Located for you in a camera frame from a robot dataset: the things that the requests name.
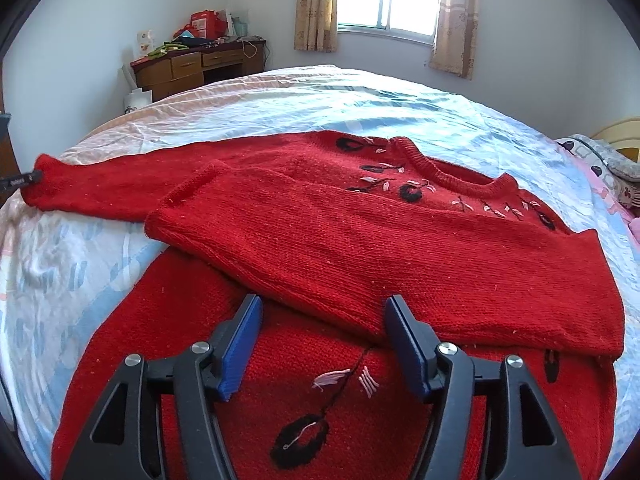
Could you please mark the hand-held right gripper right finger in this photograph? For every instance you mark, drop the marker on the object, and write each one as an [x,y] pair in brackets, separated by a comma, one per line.
[407,345]

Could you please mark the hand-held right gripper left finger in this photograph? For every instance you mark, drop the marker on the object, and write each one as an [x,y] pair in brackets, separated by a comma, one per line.
[242,345]

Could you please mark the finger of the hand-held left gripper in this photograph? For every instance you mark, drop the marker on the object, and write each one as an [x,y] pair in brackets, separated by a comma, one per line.
[22,180]

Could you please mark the red knit sweater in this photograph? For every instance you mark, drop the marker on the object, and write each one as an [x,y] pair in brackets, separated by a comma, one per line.
[350,240]

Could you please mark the white paper bag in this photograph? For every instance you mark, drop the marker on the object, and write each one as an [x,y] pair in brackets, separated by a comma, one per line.
[137,100]

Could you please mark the white carton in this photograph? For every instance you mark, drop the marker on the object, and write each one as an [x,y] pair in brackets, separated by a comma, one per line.
[145,40]

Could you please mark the wooden desk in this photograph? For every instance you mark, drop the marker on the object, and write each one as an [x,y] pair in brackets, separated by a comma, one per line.
[187,65]

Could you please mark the red gift box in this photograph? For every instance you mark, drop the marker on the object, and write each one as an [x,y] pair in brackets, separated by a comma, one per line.
[202,22]

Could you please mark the blue polka dot bed sheet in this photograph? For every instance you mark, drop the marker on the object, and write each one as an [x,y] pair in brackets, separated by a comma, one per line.
[300,100]

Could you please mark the pink floral blanket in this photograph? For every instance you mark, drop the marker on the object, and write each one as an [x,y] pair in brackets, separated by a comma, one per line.
[636,225]

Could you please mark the grey patterned pillow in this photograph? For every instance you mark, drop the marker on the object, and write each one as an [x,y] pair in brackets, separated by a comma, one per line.
[615,162]

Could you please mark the cream wooden headboard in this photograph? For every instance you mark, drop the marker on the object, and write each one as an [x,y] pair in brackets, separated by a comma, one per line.
[625,132]

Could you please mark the beige patterned curtain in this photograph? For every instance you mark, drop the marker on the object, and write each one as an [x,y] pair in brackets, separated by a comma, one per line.
[312,10]
[452,20]

